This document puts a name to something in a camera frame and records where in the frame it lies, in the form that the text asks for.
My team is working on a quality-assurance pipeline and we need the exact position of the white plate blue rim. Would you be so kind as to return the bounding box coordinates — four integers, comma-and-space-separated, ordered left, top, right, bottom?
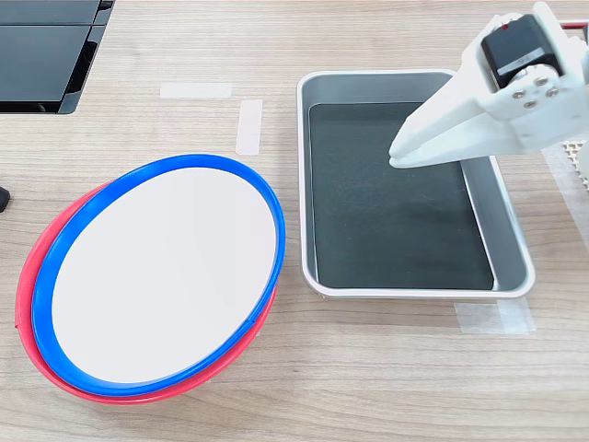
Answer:
30, 153, 286, 397

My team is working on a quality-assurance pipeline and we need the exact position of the pale perforated plate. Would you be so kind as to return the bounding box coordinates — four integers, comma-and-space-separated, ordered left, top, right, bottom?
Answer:
560, 140, 589, 192

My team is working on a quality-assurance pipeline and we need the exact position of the clear tape strip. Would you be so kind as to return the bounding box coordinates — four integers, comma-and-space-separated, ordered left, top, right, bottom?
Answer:
236, 99, 264, 157
541, 142, 589, 240
159, 82, 234, 99
454, 297, 537, 335

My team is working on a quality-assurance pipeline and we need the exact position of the steel tray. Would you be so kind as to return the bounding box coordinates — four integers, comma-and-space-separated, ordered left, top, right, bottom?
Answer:
295, 68, 537, 299

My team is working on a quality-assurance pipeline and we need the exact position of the black tray mat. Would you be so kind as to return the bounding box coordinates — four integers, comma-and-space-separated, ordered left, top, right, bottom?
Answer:
307, 101, 496, 291

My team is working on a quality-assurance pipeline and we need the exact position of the black glossy device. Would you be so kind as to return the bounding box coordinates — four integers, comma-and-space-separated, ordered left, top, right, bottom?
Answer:
0, 0, 116, 115

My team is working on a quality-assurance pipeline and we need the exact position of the white plate red rim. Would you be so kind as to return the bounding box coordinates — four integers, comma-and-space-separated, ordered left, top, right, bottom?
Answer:
14, 181, 280, 406

